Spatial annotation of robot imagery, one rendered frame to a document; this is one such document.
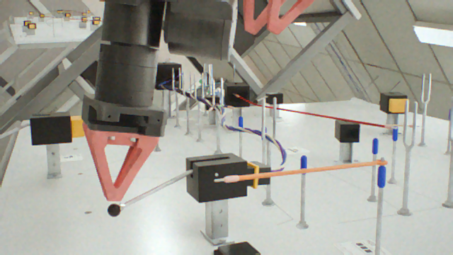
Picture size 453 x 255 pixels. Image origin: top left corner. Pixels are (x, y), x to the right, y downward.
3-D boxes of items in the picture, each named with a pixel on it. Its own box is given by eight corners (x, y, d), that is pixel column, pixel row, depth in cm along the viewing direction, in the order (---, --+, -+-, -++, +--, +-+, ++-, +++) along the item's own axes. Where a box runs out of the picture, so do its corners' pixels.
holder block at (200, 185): (186, 192, 57) (185, 157, 56) (232, 185, 59) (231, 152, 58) (199, 203, 53) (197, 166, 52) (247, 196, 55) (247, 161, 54)
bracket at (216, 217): (199, 231, 58) (199, 190, 57) (219, 228, 59) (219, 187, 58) (214, 246, 54) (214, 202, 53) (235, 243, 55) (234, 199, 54)
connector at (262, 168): (221, 180, 57) (221, 163, 57) (257, 177, 59) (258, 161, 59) (234, 187, 54) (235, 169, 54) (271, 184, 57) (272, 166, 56)
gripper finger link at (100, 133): (135, 188, 56) (145, 105, 55) (152, 208, 50) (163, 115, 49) (73, 186, 54) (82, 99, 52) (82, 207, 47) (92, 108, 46)
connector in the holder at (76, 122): (71, 133, 84) (70, 116, 83) (83, 132, 84) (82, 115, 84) (71, 137, 80) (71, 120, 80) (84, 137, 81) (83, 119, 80)
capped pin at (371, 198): (379, 202, 67) (382, 139, 65) (367, 202, 67) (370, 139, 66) (376, 198, 69) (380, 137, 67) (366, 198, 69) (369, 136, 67)
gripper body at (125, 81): (141, 115, 56) (148, 48, 55) (167, 131, 47) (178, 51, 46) (81, 110, 53) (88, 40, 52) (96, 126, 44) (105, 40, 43)
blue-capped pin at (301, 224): (293, 225, 60) (294, 154, 58) (304, 223, 60) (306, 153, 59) (300, 229, 58) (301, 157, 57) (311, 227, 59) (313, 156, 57)
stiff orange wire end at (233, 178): (211, 181, 43) (211, 175, 43) (382, 163, 49) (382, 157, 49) (216, 185, 42) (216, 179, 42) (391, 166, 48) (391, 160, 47)
